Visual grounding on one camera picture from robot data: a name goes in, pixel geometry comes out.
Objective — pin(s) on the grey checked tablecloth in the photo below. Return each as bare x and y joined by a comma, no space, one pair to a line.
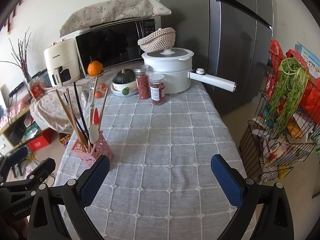
160,184

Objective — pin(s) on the disposable chopsticks pair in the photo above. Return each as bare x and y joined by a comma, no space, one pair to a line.
91,107

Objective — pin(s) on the white plastic spoon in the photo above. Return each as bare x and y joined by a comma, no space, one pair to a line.
93,133

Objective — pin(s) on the dark green pumpkin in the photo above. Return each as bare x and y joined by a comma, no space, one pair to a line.
124,76

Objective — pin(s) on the red dates jar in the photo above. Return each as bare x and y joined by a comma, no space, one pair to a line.
157,88

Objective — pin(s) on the goji berry jar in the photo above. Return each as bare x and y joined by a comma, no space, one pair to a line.
142,79

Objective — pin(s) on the light wooden chopstick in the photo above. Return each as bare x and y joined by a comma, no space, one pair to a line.
81,138

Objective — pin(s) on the grey refrigerator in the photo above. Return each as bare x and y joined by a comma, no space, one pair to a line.
230,39

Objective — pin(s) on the red box on floor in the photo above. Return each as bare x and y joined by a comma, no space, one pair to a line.
40,142

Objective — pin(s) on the red chinese knot decoration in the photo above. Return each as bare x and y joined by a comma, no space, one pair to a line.
11,16

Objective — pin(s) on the black wire rack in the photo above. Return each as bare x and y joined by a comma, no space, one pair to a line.
266,158

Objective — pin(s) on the red plastic spoon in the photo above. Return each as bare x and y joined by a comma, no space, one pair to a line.
96,117

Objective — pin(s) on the white air fryer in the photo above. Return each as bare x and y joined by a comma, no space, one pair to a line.
62,62

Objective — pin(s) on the pink perforated utensil basket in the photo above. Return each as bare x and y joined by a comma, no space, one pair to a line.
101,147

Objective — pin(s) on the woven rope basket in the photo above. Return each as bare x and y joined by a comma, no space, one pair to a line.
158,40

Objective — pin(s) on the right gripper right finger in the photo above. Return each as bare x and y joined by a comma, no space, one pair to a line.
275,220

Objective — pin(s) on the white electric pot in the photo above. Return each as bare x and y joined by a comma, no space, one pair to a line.
176,64

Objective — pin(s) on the green vegetables bunch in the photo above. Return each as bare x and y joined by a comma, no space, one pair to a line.
287,94

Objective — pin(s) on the black microwave oven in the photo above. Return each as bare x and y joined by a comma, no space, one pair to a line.
113,43

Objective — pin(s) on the floral microwave cover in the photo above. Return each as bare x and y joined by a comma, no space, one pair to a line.
112,11

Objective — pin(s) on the dried branches vase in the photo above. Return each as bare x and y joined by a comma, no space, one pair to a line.
20,60

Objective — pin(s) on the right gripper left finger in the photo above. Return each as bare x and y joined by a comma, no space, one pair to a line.
46,221

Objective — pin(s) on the clear jar with tomatoes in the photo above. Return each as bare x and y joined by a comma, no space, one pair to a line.
100,90

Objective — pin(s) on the black chopstick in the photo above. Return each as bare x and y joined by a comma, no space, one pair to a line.
80,129
86,133

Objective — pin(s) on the orange pumpkin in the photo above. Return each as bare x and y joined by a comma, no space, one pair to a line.
94,68

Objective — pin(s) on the white bowl with plate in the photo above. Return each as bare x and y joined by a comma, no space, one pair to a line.
116,89

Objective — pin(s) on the floral cloth cover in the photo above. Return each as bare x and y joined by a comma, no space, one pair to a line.
48,112

